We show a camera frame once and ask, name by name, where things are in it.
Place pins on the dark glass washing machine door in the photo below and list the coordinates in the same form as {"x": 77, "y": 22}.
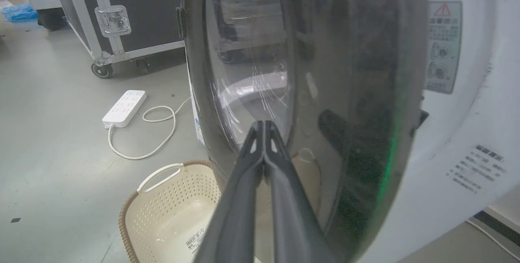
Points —
{"x": 325, "y": 72}

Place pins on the black aluminium-edged flight case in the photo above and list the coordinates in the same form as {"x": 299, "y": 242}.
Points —
{"x": 122, "y": 11}

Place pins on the white washing machine body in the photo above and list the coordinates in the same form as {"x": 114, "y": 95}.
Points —
{"x": 467, "y": 133}

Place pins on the cream perforated laundry basket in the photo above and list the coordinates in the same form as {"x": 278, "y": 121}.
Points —
{"x": 170, "y": 214}

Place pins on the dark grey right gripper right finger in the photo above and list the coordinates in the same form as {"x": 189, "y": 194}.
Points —
{"x": 292, "y": 214}

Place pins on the grey warning sticker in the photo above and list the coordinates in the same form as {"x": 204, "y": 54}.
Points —
{"x": 443, "y": 46}

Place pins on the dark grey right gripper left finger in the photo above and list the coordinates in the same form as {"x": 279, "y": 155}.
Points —
{"x": 237, "y": 210}

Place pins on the white power strip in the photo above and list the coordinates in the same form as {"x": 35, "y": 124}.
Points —
{"x": 124, "y": 108}

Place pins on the blue cloth on floor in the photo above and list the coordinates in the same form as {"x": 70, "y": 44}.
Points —
{"x": 19, "y": 12}

